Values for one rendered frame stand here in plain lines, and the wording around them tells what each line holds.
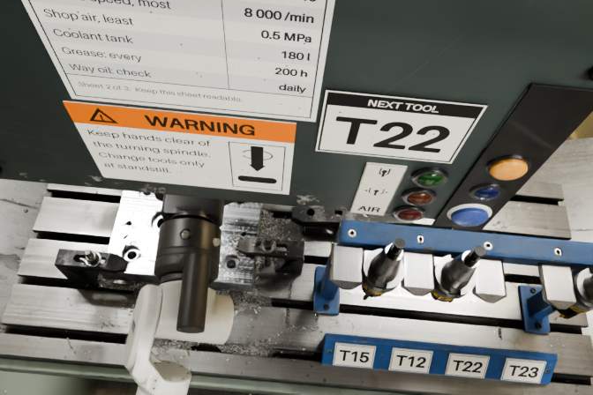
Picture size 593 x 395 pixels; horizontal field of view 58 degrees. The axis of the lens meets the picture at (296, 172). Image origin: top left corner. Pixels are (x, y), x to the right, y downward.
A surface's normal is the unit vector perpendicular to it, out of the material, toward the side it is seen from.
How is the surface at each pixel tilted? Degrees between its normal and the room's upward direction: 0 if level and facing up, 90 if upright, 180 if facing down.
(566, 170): 24
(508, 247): 0
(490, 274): 0
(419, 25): 90
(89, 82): 90
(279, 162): 90
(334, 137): 90
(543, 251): 0
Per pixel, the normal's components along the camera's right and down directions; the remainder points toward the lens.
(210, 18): -0.07, 0.87
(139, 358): 0.37, 0.11
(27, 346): 0.06, -0.48
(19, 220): 0.46, -0.41
